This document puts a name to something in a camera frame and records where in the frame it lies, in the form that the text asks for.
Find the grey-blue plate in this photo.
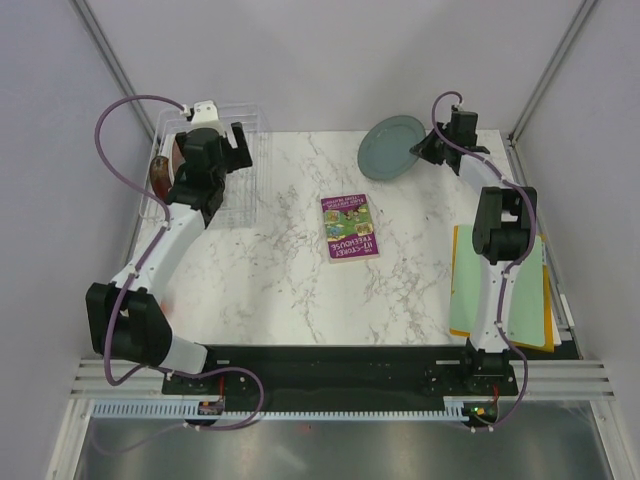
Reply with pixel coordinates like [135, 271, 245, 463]
[357, 115, 426, 181]

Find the red and blue plate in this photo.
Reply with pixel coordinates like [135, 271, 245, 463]
[168, 134, 185, 175]

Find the red floral small plate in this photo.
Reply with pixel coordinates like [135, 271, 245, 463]
[148, 155, 173, 204]

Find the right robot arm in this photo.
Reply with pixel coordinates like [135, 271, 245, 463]
[410, 106, 537, 394]

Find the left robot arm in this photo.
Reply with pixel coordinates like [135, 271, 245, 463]
[85, 122, 253, 393]

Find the purple treehouse book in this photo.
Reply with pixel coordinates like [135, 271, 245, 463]
[321, 194, 379, 263]

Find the green paper folder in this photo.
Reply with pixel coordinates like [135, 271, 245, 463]
[448, 224, 549, 349]

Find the clear wire dish rack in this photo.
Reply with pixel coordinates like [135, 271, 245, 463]
[139, 101, 267, 229]

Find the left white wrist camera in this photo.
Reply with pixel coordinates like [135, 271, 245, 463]
[181, 100, 225, 135]

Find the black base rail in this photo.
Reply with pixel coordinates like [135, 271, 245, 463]
[162, 346, 518, 413]

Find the aluminium frame rail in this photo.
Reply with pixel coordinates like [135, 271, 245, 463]
[71, 360, 614, 401]

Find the white slotted cable duct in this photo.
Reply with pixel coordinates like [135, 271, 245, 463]
[91, 399, 497, 422]

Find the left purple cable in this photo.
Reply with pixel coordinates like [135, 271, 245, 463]
[94, 94, 266, 432]

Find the purple cable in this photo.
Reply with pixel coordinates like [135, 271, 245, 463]
[94, 94, 266, 432]
[432, 90, 540, 434]

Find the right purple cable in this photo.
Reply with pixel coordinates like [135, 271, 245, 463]
[432, 90, 540, 434]

